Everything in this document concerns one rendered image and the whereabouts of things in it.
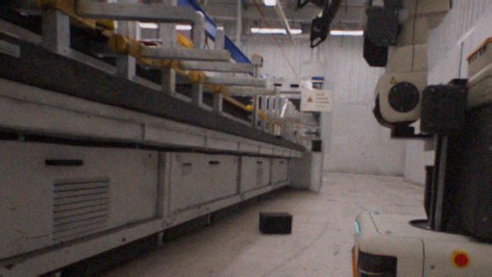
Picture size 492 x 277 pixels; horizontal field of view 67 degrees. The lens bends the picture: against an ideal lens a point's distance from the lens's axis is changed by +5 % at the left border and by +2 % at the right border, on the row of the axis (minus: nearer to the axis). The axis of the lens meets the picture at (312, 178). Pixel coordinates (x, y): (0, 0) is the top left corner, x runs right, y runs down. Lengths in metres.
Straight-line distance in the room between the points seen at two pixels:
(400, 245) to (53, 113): 0.95
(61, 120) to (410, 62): 1.01
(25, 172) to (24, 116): 0.36
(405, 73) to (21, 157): 1.19
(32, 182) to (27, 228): 0.14
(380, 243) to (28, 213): 1.04
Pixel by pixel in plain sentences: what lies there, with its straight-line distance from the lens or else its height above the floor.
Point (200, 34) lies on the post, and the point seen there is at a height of 1.02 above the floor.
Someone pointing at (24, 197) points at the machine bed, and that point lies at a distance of 1.34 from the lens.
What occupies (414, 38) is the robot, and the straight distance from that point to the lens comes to 1.35.
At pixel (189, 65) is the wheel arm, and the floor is 0.83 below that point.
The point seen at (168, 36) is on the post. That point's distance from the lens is 1.51.
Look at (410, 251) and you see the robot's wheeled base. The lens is 1.07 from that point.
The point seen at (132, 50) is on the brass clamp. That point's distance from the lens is 1.26.
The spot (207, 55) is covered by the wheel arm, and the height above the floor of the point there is 0.80.
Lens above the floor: 0.50
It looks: 3 degrees down
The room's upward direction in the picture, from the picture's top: 3 degrees clockwise
